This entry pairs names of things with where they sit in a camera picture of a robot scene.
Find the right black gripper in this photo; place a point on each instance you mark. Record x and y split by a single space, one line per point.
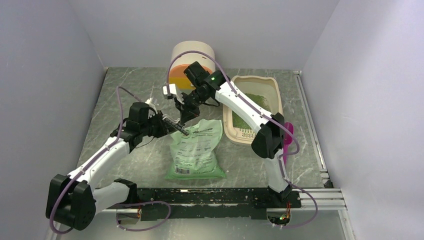
187 112

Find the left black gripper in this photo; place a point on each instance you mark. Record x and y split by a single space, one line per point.
164 128

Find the green litter bag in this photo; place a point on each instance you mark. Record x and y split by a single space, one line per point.
194 155

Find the magenta plastic scoop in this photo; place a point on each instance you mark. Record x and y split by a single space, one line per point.
287 140

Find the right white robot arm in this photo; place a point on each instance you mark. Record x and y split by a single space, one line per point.
268 127

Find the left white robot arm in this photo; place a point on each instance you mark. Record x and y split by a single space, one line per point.
73 199

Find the beige litter box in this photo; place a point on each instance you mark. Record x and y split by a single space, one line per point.
264 91

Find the beige orange drawer cabinet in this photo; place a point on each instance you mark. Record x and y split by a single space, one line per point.
176 73

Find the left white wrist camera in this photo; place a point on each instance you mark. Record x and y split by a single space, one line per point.
152 106

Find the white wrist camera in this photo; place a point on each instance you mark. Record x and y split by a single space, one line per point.
171 91
152 106

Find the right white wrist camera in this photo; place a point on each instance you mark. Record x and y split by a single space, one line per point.
171 91

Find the black mounting rail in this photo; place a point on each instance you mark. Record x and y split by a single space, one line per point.
199 203

